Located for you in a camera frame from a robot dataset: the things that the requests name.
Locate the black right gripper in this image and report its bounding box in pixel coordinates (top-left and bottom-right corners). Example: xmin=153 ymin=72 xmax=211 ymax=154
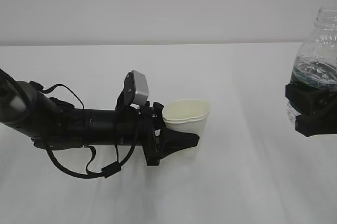
xmin=285 ymin=83 xmax=336 ymax=137

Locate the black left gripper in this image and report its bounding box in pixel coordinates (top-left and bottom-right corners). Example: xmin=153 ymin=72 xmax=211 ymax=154
xmin=137 ymin=101 xmax=199 ymax=166

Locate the white paper cup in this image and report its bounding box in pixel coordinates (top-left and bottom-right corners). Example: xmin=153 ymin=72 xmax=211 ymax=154
xmin=162 ymin=99 xmax=210 ymax=158

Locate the clear green-label water bottle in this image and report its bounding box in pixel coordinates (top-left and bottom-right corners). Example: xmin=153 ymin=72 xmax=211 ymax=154
xmin=287 ymin=6 xmax=336 ymax=125

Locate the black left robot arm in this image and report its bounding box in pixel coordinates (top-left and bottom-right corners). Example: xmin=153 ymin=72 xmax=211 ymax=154
xmin=1 ymin=70 xmax=200 ymax=166

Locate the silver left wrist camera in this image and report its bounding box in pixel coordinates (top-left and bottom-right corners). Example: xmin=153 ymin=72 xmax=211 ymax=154
xmin=115 ymin=70 xmax=150 ymax=110

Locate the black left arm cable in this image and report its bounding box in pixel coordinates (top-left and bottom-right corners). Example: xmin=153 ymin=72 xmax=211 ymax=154
xmin=39 ymin=84 xmax=137 ymax=179

